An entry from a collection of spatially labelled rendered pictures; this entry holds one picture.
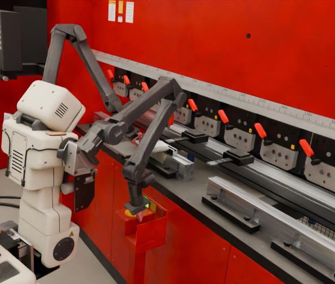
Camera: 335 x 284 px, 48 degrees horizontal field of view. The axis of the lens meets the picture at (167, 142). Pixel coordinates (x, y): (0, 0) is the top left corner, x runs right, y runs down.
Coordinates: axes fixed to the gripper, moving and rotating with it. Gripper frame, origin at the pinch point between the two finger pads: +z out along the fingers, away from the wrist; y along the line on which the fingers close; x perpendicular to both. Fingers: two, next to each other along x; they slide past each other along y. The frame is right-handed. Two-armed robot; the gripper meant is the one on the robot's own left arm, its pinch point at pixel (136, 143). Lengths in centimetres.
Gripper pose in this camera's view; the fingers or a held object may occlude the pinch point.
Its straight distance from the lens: 196.1
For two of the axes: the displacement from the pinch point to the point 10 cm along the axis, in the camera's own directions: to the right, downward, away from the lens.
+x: -7.3, 6.0, -3.3
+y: -5.9, -3.0, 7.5
